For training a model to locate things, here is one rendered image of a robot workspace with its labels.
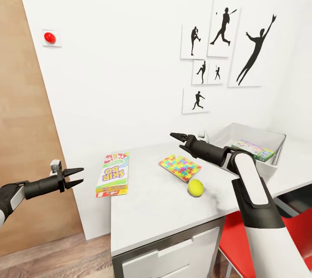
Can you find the board game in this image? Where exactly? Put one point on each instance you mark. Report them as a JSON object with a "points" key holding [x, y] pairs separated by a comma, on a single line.
{"points": [[259, 153], [113, 179]]}

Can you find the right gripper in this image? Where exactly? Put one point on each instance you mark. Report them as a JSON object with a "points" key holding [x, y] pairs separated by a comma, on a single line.
{"points": [[198, 149]]}

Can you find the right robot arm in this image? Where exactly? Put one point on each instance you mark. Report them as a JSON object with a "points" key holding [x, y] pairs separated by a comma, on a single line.
{"points": [[273, 251]]}

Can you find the jigsaw puzzle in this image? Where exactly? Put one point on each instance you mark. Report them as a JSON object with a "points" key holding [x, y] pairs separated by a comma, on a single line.
{"points": [[181, 167]]}

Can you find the toy box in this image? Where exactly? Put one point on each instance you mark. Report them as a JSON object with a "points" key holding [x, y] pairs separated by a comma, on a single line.
{"points": [[269, 140]]}

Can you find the tennis ball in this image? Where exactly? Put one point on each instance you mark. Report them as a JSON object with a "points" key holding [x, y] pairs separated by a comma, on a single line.
{"points": [[196, 187]]}

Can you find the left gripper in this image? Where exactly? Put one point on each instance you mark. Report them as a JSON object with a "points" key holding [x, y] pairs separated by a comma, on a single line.
{"points": [[57, 182]]}

